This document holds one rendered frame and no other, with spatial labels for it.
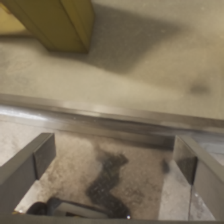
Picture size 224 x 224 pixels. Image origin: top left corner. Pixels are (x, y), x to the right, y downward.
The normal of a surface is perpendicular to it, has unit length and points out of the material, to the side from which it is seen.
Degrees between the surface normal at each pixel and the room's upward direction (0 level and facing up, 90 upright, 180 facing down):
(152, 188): 0
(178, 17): 0
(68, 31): 90
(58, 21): 90
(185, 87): 0
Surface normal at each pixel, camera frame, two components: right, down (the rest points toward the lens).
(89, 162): -0.14, -0.16
